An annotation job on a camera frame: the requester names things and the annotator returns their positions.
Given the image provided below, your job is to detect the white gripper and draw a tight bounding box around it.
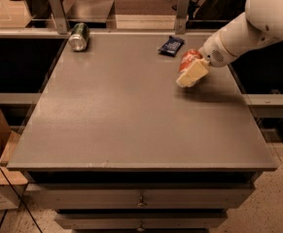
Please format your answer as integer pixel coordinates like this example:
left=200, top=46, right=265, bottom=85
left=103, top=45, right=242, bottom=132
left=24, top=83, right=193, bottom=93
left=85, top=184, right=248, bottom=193
left=176, top=29, right=236, bottom=87

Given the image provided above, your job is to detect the red coke can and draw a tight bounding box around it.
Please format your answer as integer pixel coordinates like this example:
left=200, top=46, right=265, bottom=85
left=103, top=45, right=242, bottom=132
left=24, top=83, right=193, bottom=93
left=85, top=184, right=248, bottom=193
left=179, top=50, right=202, bottom=72

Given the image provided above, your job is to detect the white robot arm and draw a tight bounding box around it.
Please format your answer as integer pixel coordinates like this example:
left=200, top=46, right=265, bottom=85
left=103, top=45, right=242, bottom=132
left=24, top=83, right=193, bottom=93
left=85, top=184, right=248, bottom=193
left=177, top=0, right=283, bottom=87

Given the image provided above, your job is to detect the green soda can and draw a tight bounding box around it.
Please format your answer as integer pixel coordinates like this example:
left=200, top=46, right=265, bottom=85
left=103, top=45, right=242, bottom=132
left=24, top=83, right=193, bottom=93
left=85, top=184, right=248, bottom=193
left=68, top=22, right=89, bottom=51

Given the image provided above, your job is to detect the blue snack packet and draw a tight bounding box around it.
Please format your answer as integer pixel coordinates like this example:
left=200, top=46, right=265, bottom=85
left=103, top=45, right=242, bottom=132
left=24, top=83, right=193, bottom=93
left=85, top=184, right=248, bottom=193
left=159, top=36, right=185, bottom=57

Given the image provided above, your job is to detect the upper grey drawer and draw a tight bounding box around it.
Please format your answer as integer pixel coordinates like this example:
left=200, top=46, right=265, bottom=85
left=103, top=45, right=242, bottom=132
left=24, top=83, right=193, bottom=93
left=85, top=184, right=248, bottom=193
left=27, top=183, right=255, bottom=210

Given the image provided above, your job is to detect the grey drawer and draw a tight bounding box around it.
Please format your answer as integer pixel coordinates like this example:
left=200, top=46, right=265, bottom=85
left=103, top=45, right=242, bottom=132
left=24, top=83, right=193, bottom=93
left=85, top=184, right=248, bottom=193
left=27, top=183, right=255, bottom=210
left=54, top=210, right=228, bottom=231

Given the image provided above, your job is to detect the lower grey drawer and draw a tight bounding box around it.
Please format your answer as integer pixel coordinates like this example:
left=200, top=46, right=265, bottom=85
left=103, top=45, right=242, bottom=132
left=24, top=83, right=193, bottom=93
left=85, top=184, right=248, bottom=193
left=54, top=210, right=228, bottom=231

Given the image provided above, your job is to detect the cardboard box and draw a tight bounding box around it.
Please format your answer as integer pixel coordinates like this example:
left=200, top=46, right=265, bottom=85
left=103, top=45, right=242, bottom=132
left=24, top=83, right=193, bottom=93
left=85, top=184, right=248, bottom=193
left=0, top=109, right=28, bottom=211

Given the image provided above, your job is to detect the right metal bracket post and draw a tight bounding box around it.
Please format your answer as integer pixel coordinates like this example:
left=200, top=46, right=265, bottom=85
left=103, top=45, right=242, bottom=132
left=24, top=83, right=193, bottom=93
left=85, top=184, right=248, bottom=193
left=174, top=0, right=190, bottom=34

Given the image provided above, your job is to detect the metal bracket post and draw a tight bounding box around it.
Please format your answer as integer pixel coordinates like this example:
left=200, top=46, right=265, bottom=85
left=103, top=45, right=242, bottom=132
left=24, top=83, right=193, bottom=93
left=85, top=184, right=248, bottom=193
left=174, top=0, right=190, bottom=34
left=49, top=0, right=69, bottom=34

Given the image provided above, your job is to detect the left metal bracket post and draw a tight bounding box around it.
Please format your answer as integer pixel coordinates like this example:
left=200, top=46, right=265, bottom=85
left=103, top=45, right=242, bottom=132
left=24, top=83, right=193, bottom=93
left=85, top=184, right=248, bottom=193
left=49, top=0, right=69, bottom=34

